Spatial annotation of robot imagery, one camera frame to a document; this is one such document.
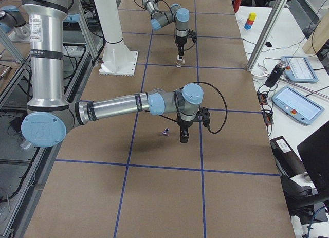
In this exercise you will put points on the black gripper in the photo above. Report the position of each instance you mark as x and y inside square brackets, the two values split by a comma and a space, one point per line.
[185, 125]
[180, 44]

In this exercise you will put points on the white PPR valve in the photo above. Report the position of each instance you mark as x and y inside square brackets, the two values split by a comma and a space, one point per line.
[180, 61]

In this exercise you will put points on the small metal pipe fitting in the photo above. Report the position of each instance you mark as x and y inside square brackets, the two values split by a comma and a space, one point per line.
[165, 132]

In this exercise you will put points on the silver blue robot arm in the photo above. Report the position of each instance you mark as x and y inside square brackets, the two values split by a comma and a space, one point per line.
[175, 14]
[50, 117]

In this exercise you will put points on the stacked colour toy blocks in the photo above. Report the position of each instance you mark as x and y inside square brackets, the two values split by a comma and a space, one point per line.
[250, 21]

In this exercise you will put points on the orange circuit board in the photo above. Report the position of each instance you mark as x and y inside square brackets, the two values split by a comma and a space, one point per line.
[266, 108]

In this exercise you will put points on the small black square device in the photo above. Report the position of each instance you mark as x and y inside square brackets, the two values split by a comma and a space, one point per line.
[268, 44]

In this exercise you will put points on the black water bottle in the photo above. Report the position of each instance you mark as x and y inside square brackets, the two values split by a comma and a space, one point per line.
[275, 74]

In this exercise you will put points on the black box with label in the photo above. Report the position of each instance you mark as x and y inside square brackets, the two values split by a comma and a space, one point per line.
[286, 157]

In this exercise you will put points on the near blue teach pendant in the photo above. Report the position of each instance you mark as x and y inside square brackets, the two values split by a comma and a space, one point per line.
[297, 106]

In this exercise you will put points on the blue teach pendant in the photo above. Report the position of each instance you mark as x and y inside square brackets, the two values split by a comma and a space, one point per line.
[297, 106]
[299, 70]

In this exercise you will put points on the far blue teach pendant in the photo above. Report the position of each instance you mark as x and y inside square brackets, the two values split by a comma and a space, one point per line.
[299, 70]

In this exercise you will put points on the black computer monitor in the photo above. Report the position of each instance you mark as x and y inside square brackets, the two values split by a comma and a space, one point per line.
[314, 155]

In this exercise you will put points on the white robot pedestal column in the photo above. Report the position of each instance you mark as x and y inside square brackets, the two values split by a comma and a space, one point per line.
[117, 59]

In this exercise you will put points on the aluminium frame post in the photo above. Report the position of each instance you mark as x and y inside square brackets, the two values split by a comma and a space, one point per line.
[273, 17]

